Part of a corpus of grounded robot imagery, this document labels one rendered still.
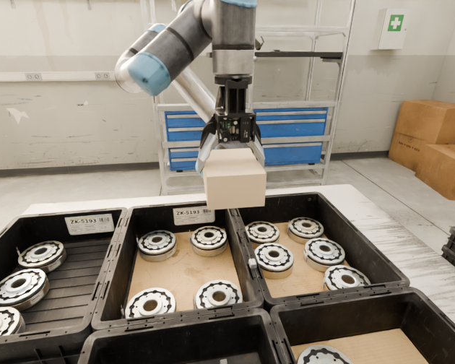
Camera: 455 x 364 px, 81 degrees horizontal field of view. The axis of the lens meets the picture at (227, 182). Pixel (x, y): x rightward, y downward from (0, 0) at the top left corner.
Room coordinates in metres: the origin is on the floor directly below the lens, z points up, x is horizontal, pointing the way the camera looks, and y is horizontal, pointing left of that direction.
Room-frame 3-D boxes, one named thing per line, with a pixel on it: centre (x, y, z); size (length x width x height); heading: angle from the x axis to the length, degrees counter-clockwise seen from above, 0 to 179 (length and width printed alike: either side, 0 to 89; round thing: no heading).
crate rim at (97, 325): (0.51, 0.11, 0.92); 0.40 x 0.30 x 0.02; 9
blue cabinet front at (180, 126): (2.42, 0.20, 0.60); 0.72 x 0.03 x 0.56; 98
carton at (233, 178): (0.56, -0.01, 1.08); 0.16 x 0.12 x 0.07; 8
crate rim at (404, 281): (0.56, -0.19, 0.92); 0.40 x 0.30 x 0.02; 9
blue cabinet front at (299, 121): (2.53, -0.60, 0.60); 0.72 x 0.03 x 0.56; 98
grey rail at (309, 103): (2.50, -0.20, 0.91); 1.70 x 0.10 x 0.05; 98
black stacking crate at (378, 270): (0.56, -0.19, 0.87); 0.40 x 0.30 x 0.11; 9
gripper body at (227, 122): (0.53, -0.01, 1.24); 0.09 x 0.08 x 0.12; 8
